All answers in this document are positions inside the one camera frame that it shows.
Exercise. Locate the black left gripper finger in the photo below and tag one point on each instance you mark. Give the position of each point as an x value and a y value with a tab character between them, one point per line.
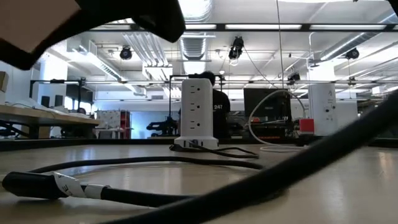
149	15

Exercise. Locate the white power strip tower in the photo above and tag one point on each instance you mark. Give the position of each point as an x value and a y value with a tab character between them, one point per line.
196	130

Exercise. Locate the black background robot arm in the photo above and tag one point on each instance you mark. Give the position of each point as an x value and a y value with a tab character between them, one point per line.
161	127

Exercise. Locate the red shelf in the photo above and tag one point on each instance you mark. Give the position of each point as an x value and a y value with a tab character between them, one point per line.
125	124

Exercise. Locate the bright light strip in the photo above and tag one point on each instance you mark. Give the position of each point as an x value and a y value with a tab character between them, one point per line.
264	26
348	26

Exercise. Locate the person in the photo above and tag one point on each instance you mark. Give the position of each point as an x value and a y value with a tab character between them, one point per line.
82	110
221	118

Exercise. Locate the white patterned sheet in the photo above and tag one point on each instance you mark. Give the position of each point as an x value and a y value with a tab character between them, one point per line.
107	124

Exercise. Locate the black cylinder speaker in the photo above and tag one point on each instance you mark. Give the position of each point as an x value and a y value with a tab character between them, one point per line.
59	101
45	101

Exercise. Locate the wooden background table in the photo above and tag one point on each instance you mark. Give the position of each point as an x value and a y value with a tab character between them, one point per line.
37	116

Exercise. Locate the black computer monitor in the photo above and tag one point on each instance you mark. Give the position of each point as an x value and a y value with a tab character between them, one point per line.
276	109

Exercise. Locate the cardboard box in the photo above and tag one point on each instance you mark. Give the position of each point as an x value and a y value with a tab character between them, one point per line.
3	81

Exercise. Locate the dark equipment under monitor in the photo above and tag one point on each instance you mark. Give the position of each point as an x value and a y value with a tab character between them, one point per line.
273	132

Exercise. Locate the white pillar with outlets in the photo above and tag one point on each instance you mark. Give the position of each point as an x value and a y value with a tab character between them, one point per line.
323	105

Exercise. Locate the black base platform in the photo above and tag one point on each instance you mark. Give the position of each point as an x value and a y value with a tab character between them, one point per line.
385	142

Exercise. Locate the black ceiling camera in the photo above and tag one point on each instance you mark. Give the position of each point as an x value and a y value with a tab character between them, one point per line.
236	48
352	53
126	53
293	77

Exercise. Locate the ribbed silver air duct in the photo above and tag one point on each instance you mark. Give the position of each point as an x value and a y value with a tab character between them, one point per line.
193	46

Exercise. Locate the thin horizontal metal rail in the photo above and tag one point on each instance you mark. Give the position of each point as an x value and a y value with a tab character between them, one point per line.
264	81

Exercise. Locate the black table edge rail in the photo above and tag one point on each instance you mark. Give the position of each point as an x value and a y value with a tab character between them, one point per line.
62	143

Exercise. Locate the black overhead frame beam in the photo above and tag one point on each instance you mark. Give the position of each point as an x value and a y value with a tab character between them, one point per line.
308	27

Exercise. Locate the long silver air duct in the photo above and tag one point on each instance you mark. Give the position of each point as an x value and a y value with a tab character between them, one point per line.
345	46

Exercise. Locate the black diagonal frame strut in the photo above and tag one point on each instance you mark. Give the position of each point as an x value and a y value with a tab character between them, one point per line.
394	7

